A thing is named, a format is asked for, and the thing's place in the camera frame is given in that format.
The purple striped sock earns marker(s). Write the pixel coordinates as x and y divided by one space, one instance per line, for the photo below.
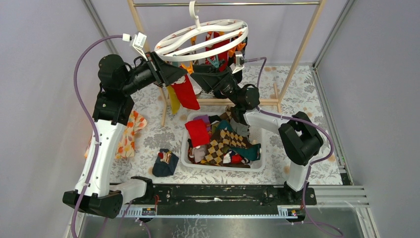
204 118

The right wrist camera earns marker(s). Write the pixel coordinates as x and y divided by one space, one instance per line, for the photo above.
238 64

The red santa sock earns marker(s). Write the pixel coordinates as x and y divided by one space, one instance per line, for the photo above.
185 93

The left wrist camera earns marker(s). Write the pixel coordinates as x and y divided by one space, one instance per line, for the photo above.
137 42

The red hanging sock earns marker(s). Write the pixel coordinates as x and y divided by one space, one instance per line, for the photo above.
221 58

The orange floral cloth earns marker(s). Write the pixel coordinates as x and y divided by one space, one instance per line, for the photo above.
126 145

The wooden clothes rack frame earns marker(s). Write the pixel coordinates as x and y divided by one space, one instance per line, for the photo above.
319 5

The teal sock in bin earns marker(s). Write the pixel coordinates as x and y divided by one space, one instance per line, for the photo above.
252 153

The argyle brown yellow sock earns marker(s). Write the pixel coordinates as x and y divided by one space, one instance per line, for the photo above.
214 153

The white round clip hanger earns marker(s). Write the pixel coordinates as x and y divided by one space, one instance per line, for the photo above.
188 44

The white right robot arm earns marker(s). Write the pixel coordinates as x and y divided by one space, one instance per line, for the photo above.
301 138

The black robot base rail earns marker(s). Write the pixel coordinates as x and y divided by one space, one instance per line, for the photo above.
164 194

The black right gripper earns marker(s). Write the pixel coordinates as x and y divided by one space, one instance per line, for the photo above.
208 82

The red cat sock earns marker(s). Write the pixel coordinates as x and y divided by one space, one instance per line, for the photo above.
197 130

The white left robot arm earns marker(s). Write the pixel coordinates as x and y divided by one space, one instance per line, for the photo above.
93 193

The navy blue sock bundle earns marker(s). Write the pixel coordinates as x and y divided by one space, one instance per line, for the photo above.
165 163

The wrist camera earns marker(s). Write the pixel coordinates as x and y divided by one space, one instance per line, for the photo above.
238 64
137 42

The yellow orange clothes peg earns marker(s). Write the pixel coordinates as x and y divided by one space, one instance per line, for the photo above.
189 67

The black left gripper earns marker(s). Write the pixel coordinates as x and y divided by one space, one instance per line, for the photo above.
155 69

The black hanging sock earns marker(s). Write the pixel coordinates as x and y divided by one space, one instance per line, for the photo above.
240 47

